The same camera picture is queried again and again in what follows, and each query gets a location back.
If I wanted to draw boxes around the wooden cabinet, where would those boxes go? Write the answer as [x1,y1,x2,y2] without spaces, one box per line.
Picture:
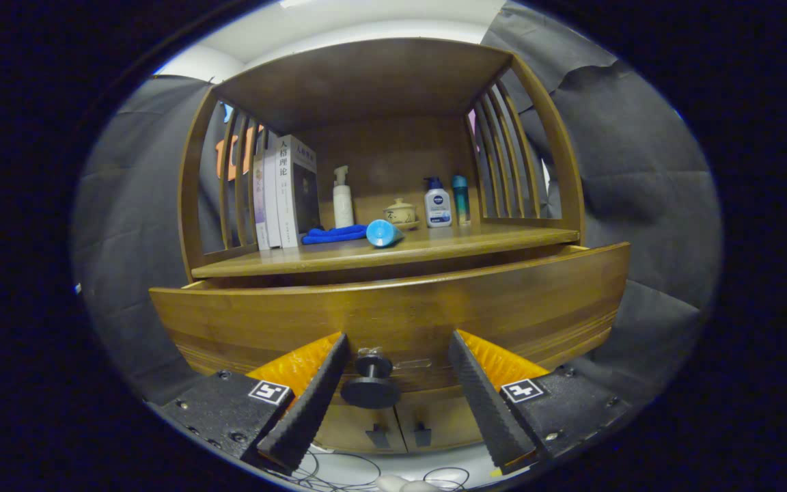
[150,38,631,456]

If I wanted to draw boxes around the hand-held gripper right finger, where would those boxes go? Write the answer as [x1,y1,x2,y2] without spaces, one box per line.
[448,330,633,477]

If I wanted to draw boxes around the white pump bottle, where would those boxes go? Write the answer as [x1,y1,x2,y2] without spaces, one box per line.
[333,165,355,229]

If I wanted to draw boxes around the blue cloth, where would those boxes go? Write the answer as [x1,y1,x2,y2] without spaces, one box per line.
[302,225,370,245]

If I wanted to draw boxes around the thick book with dark cover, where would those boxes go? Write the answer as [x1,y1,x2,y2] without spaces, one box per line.
[276,135,321,248]

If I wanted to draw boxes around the wooden cabinet door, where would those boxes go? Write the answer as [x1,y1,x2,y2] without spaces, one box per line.
[313,402,408,455]
[393,386,487,452]

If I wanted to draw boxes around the wooden countertop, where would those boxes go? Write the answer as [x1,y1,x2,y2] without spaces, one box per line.
[192,222,580,279]

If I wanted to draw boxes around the black cables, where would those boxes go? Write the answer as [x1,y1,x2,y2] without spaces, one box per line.
[291,448,471,492]

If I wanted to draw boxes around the wooden drawer with black knob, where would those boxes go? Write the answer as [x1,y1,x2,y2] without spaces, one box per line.
[150,241,631,411]

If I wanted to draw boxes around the white bottle with blue cap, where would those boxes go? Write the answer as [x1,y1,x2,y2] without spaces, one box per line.
[424,177,453,228]

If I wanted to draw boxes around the black backdrop cloth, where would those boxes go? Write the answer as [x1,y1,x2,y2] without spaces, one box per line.
[72,0,722,404]

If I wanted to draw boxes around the thin white book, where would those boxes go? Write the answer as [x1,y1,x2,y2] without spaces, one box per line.
[262,140,284,249]

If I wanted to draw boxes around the thin purple book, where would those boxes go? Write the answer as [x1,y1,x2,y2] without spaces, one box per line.
[253,154,271,250]

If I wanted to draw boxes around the beige ceramic lidded cup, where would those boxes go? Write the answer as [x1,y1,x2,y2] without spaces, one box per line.
[383,198,420,230]

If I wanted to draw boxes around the teal bottle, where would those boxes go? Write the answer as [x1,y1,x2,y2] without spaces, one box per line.
[452,176,472,226]

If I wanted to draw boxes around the light blue tube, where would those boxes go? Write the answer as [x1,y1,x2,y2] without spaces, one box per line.
[366,219,405,248]

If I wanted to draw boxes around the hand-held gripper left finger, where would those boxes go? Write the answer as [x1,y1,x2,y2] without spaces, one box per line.
[154,333,350,477]

